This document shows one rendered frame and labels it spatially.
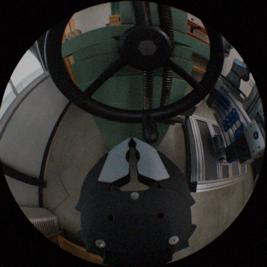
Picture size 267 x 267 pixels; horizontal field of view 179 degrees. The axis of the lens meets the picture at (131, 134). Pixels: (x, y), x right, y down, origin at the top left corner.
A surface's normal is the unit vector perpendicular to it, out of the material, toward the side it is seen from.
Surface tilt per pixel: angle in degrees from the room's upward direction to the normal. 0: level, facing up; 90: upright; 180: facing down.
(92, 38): 90
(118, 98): 90
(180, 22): 90
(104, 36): 90
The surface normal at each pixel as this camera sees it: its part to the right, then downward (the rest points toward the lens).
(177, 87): 0.04, 0.84
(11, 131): 1.00, -0.05
